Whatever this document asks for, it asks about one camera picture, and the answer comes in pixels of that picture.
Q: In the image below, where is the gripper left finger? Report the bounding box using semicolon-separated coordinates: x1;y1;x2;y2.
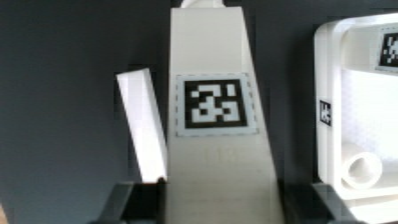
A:
88;179;166;224

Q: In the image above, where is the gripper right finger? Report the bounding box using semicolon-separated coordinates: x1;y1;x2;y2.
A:
278;182;367;224

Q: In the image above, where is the white leg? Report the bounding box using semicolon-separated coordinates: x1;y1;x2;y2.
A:
376;27;398;72
164;0;283;224

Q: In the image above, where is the white desk top panel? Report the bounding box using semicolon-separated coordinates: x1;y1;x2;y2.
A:
314;12;398;224

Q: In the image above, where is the white U-shaped fence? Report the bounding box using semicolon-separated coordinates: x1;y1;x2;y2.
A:
116;69;166;183

